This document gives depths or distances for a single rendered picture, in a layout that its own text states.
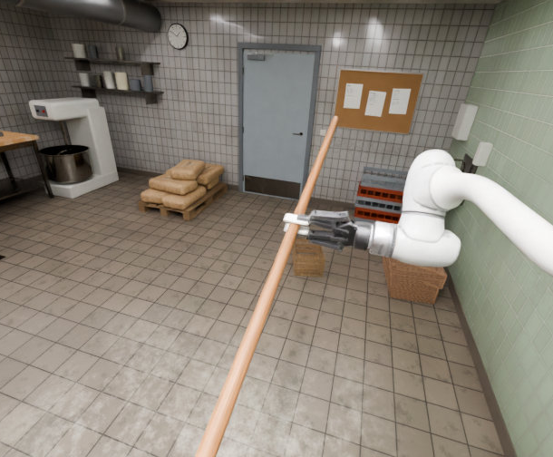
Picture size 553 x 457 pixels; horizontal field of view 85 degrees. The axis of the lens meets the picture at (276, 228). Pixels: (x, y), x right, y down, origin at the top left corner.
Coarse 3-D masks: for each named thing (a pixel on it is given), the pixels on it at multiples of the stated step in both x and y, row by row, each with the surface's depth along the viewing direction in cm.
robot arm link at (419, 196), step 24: (432, 168) 71; (456, 168) 71; (408, 192) 76; (432, 192) 69; (456, 192) 66; (480, 192) 59; (504, 192) 57; (504, 216) 54; (528, 216) 51; (528, 240) 49; (552, 240) 46; (552, 264) 45
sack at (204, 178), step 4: (208, 164) 483; (212, 164) 483; (216, 164) 484; (212, 168) 468; (216, 168) 469; (220, 168) 476; (204, 172) 449; (208, 172) 450; (212, 172) 455; (216, 172) 462; (220, 172) 476; (200, 176) 439; (204, 176) 438; (208, 176) 443; (212, 176) 453; (216, 176) 464; (200, 180) 439; (204, 180) 438; (208, 180) 442; (204, 184) 442
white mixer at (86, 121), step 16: (32, 112) 412; (48, 112) 404; (64, 112) 415; (80, 112) 437; (96, 112) 460; (80, 128) 463; (96, 128) 465; (80, 144) 477; (96, 144) 470; (48, 160) 424; (64, 160) 427; (80, 160) 441; (96, 160) 482; (112, 160) 507; (48, 176) 439; (64, 176) 436; (80, 176) 448; (96, 176) 486; (112, 176) 511; (64, 192) 445; (80, 192) 456
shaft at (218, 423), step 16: (320, 160) 109; (304, 192) 94; (304, 208) 89; (288, 240) 78; (288, 256) 76; (272, 272) 70; (272, 288) 67; (256, 320) 61; (256, 336) 58; (240, 352) 56; (240, 368) 54; (224, 384) 52; (240, 384) 52; (224, 400) 50; (224, 416) 48; (208, 432) 46; (224, 432) 47; (208, 448) 45
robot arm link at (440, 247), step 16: (400, 224) 77; (416, 224) 73; (432, 224) 72; (400, 240) 74; (416, 240) 73; (432, 240) 72; (448, 240) 72; (400, 256) 76; (416, 256) 73; (432, 256) 72; (448, 256) 72
